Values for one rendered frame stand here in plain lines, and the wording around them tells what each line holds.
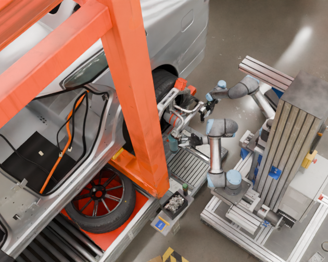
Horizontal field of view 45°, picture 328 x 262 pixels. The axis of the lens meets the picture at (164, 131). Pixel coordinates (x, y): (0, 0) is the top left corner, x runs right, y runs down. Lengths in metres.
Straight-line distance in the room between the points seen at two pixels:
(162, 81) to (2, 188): 1.55
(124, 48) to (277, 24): 3.90
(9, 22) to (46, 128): 2.52
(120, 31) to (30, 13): 0.54
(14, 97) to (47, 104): 2.14
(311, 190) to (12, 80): 2.11
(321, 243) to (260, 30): 2.83
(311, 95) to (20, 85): 1.53
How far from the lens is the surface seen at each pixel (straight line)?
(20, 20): 1.42
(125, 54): 1.96
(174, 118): 3.53
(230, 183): 3.13
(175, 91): 3.44
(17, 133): 3.83
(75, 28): 1.71
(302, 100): 2.34
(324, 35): 5.61
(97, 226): 3.66
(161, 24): 3.20
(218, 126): 3.01
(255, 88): 3.32
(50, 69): 1.67
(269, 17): 5.69
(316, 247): 3.94
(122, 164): 3.63
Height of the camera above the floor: 3.88
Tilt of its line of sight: 59 degrees down
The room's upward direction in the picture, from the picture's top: 8 degrees counter-clockwise
